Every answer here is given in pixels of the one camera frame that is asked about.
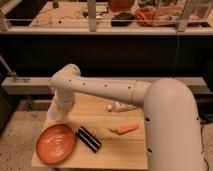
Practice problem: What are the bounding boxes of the white plastic bottle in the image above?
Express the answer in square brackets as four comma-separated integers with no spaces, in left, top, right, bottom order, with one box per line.
[107,102,136,112]

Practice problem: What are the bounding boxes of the black striped block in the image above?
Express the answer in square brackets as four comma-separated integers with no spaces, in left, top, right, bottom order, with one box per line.
[75,126,102,153]

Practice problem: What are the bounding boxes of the blue hanging cable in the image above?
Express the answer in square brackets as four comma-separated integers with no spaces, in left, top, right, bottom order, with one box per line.
[173,31,181,78]

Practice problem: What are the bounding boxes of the black tray on bench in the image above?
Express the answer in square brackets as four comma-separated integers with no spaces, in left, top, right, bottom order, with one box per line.
[111,12,135,27]

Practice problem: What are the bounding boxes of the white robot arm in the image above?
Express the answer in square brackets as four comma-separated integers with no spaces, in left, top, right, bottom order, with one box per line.
[47,64,206,171]

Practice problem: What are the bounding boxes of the orange crate on bench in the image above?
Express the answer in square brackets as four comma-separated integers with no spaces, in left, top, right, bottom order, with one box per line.
[134,7,201,28]

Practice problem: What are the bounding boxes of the black floor cables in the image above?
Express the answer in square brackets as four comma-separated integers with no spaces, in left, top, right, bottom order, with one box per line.
[198,113,213,171]

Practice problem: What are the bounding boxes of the orange carrot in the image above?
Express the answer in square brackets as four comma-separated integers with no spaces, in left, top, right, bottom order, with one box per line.
[110,125,139,135]

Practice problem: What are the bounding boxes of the metal clamp bracket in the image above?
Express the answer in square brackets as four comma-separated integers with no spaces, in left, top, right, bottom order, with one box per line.
[0,54,30,83]

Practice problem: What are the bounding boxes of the orange ceramic bowl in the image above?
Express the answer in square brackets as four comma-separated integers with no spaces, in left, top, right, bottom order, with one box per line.
[36,124,76,165]

